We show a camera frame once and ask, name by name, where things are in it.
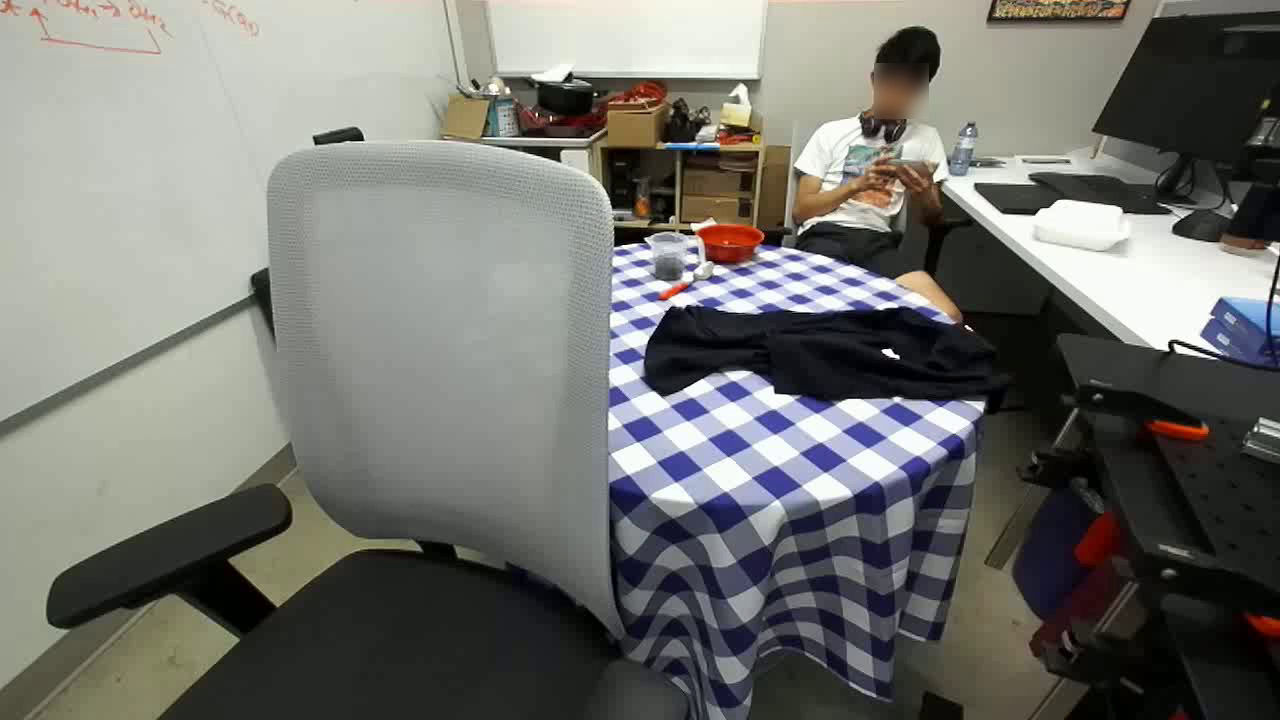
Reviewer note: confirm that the black hood garment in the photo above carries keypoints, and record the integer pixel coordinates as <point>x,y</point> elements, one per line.
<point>825,355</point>

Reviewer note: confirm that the grey mesh office chair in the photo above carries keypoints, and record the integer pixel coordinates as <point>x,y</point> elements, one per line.
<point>442,368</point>

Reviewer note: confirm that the clear glass cup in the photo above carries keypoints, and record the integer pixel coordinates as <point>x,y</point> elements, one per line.
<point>668,254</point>

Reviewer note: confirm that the red bowl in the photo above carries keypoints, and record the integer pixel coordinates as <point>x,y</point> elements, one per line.
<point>731,242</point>

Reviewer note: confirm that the wooden shelf unit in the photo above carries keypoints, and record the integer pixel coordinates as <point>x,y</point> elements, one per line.
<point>678,184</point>

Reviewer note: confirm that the blue white checkered tablecloth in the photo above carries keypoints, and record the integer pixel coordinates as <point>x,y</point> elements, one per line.
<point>751,522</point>

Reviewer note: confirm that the seated person white shirt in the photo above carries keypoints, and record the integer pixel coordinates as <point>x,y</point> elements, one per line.
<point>861,184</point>

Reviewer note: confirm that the cardboard box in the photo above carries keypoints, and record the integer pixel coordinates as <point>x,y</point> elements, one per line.
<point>464,116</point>

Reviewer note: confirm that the white projection whiteboard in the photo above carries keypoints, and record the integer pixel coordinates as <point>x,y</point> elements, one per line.
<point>628,38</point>

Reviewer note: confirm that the clear water bottle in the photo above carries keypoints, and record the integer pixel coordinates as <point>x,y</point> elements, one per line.
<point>967,148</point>

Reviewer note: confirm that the white plastic container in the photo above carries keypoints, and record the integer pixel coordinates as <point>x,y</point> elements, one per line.
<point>1082,225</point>

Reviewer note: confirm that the framed picture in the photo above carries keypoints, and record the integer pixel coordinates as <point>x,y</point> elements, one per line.
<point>1058,11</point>

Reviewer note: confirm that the black keyboard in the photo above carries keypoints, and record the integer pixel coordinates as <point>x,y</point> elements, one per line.
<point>1064,184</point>

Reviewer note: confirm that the black robot cart base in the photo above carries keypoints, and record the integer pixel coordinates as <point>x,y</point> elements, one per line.
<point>1180,608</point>

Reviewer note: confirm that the blue box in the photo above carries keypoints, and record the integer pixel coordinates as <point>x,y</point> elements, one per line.
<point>1245,330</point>

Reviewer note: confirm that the black computer monitor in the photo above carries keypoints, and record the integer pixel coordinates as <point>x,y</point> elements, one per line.
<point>1194,91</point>

